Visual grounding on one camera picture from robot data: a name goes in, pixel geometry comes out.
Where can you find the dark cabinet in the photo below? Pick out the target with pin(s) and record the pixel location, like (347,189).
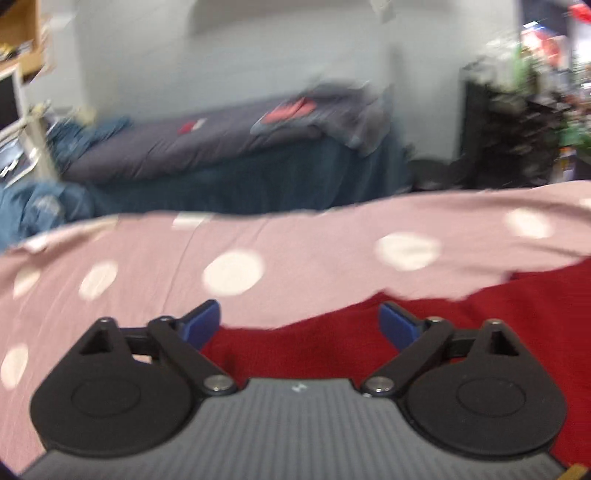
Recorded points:
(498,138)

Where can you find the pink polka dot bedsheet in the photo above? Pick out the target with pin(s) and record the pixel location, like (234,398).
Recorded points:
(300,240)

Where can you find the white monitor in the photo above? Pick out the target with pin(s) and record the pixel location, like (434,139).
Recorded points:
(9,101)

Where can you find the blue bed cover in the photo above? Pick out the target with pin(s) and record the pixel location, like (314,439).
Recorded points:
(277,184)

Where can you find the colourful clutter pile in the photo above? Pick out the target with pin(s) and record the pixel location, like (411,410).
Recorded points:
(545,55)

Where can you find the blue denim cloth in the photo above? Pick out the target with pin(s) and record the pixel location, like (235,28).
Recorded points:
(78,138)

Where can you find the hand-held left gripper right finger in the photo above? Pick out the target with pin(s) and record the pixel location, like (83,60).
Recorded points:
(397,325)

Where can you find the grey duvet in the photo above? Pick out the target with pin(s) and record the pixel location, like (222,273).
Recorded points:
(184,147)

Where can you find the red knitted sweater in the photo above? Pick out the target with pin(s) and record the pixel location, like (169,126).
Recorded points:
(323,350)

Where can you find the wooden shelf unit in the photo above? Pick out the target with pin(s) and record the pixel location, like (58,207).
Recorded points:
(27,27)

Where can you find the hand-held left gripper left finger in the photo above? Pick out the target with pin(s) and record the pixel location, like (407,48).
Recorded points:
(203,323)

